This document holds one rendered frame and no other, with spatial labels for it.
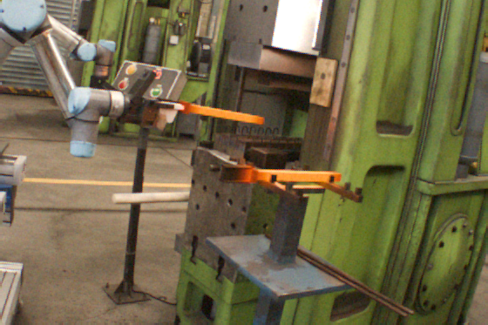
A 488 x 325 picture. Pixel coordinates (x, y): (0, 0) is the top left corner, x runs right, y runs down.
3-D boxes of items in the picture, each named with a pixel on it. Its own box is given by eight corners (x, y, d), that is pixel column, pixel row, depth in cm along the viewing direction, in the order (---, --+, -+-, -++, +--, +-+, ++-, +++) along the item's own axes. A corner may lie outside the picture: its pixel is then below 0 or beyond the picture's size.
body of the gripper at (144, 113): (146, 122, 154) (111, 119, 147) (152, 95, 153) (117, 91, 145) (159, 128, 149) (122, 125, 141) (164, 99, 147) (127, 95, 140)
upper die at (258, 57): (258, 69, 191) (262, 44, 189) (227, 63, 206) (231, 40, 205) (331, 82, 218) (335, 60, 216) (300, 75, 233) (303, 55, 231)
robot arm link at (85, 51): (1, -25, 170) (104, 46, 192) (3, -23, 180) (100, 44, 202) (-17, 0, 170) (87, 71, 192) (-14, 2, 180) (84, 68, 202)
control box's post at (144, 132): (124, 295, 252) (148, 91, 235) (121, 292, 255) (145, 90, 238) (131, 294, 254) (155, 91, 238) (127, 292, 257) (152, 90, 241)
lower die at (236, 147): (242, 161, 196) (246, 139, 195) (213, 148, 211) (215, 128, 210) (316, 161, 223) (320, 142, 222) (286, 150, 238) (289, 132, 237)
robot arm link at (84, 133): (93, 151, 147) (98, 115, 146) (95, 160, 137) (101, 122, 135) (68, 147, 144) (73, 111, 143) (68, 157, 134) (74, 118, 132)
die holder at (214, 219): (233, 283, 188) (254, 172, 182) (181, 246, 217) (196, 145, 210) (330, 264, 224) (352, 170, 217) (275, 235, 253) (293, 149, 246)
